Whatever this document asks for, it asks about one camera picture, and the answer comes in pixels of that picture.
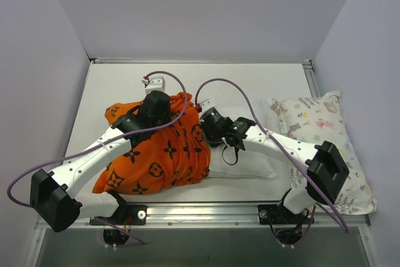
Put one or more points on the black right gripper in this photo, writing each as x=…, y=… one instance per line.
x=204, y=114

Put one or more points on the white pillow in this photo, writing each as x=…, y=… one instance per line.
x=249, y=164

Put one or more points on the orange black patterned pillowcase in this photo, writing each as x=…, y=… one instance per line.
x=173, y=156

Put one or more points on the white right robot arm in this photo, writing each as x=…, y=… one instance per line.
x=322, y=166

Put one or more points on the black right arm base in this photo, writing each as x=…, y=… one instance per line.
x=289, y=229

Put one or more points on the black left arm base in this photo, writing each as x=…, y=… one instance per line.
x=117, y=231

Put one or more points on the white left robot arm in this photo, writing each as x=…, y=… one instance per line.
x=56, y=194

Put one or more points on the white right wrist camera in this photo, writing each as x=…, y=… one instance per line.
x=205, y=105

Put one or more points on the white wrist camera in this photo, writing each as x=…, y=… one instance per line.
x=205, y=105
x=156, y=83

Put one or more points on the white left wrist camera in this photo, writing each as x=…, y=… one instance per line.
x=156, y=83

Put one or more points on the aluminium front rail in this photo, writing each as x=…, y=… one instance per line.
x=166, y=215

